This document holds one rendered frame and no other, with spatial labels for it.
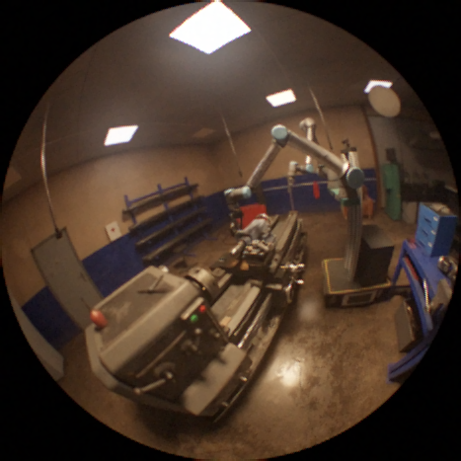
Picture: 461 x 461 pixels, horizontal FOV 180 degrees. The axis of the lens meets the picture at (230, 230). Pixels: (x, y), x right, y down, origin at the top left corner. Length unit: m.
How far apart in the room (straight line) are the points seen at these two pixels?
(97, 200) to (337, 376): 4.75
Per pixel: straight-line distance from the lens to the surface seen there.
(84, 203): 3.80
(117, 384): 0.73
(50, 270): 3.94
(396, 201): 4.78
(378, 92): 3.85
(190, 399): 0.98
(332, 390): 1.74
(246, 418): 1.72
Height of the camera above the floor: 1.68
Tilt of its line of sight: 19 degrees down
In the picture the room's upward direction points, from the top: 17 degrees counter-clockwise
